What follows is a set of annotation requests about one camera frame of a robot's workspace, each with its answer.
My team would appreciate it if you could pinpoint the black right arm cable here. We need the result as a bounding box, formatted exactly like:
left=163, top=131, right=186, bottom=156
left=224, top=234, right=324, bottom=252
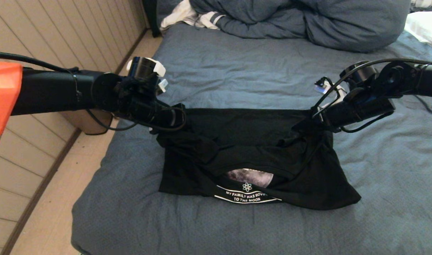
left=310, top=58, right=432, bottom=134

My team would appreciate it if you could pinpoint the blue crumpled duvet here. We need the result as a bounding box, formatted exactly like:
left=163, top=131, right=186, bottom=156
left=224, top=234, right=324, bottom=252
left=158, top=0, right=411, bottom=54

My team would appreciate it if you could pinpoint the white pillow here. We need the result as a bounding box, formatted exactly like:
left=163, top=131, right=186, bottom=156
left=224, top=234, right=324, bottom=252
left=404, top=11, right=432, bottom=55

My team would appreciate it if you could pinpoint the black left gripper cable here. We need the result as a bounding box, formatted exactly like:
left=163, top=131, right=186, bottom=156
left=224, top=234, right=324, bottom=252
left=86, top=106, right=187, bottom=134

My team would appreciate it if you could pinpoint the brown trash bin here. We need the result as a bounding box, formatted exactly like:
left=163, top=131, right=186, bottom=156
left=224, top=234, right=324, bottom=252
left=61, top=110, right=112, bottom=136

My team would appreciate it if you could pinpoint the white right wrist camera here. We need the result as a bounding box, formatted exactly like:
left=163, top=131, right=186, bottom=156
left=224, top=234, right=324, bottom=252
left=314, top=77, right=348, bottom=107

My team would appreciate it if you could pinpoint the black moon print t-shirt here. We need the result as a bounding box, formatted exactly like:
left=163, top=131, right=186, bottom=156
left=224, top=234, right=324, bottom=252
left=156, top=107, right=362, bottom=211

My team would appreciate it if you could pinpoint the braided black left arm cable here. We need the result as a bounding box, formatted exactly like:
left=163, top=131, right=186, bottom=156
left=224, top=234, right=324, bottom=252
left=0, top=51, right=83, bottom=104

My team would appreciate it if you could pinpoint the dark bedside furniture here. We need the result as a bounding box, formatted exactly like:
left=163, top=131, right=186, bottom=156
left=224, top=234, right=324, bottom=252
left=142, top=0, right=163, bottom=38

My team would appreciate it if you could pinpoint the white striped garment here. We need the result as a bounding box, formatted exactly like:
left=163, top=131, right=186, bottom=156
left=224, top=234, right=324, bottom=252
left=160, top=0, right=226, bottom=31

